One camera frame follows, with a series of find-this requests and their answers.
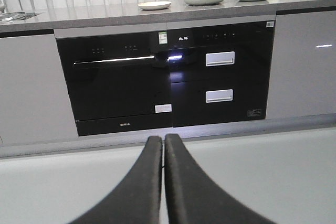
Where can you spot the stainless steel sink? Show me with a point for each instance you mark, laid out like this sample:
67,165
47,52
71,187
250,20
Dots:
17,16

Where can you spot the beige round plate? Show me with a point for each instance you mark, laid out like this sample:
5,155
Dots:
156,5

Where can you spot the black built-in dishwasher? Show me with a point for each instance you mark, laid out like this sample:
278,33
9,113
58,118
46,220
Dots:
116,81

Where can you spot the grey left cabinet door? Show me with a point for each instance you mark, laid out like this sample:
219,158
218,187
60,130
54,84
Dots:
35,105

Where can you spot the grey right cabinet door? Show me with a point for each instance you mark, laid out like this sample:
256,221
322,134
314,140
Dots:
302,76

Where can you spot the black built-in disinfection cabinet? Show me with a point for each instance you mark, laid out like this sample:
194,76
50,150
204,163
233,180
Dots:
220,74

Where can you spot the grey cabinet door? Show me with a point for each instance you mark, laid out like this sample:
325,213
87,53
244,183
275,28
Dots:
302,76
35,105

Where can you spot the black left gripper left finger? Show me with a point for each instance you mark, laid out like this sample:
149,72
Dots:
137,198

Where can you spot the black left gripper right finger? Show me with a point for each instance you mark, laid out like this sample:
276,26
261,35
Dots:
192,196

